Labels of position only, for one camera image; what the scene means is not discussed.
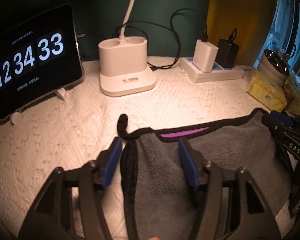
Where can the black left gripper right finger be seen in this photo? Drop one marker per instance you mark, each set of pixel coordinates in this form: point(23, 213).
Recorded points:
point(249, 215)

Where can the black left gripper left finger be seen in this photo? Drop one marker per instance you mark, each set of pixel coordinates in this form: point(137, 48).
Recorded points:
point(51, 213)

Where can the grey towel with black trim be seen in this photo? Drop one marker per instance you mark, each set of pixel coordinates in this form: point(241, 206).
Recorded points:
point(157, 200)

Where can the yellow tissue pack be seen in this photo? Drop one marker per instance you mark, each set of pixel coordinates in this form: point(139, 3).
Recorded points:
point(266, 91)

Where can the steel bowl on container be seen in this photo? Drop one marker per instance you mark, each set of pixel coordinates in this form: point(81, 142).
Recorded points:
point(274, 67)

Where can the white patterned tablecloth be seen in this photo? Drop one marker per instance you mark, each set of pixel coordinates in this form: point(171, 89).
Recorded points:
point(69, 133)

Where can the black charger adapter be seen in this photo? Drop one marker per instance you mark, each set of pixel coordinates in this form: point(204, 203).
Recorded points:
point(227, 53)

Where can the white charger adapter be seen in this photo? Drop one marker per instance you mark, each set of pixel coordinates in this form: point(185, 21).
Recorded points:
point(204, 56)

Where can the white tablet stand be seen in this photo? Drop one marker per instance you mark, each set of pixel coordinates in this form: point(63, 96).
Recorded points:
point(14, 118)

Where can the white power strip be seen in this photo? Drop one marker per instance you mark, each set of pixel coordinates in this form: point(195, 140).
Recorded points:
point(217, 73)

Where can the yellow curtain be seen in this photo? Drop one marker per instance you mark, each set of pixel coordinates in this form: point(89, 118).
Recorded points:
point(251, 18)

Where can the white desk lamp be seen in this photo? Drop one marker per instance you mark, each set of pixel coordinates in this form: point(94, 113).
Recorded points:
point(123, 63)

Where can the tablet showing clock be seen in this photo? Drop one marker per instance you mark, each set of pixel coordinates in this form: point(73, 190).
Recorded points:
point(37, 58)

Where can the dark green curtain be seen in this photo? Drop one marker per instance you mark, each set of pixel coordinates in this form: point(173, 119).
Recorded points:
point(169, 24)

